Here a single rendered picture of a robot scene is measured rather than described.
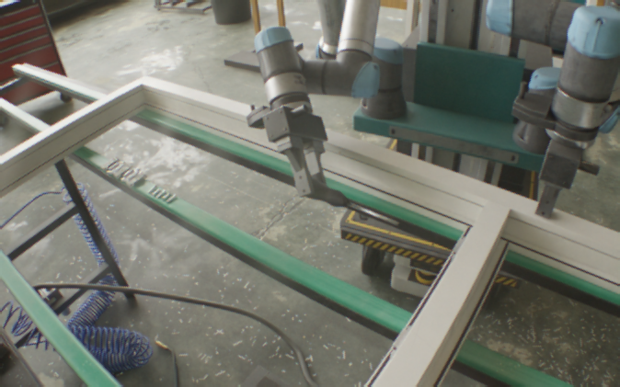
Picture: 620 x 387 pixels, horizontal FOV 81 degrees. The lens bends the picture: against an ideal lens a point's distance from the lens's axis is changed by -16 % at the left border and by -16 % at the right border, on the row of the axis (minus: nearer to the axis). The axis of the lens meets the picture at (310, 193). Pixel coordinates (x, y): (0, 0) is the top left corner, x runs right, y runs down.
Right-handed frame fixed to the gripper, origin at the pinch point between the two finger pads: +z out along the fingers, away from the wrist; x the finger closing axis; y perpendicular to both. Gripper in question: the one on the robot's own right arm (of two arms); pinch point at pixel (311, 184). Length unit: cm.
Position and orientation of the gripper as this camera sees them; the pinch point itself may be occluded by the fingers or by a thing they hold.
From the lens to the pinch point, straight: 75.6
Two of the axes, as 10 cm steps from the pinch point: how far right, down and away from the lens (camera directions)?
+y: 8.2, -3.0, -5.0
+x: 5.2, 0.0, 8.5
